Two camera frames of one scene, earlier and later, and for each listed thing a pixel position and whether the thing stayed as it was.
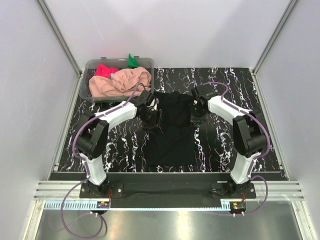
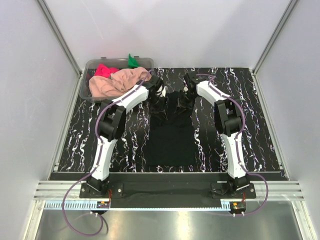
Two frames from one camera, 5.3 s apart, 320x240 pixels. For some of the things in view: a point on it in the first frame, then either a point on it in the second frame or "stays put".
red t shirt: x=102 y=70 stays put
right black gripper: x=195 y=121 -> x=185 y=107
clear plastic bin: x=115 y=80 stays put
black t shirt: x=174 y=147 stays put
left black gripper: x=156 y=123 -> x=163 y=108
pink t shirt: x=122 y=83 stays put
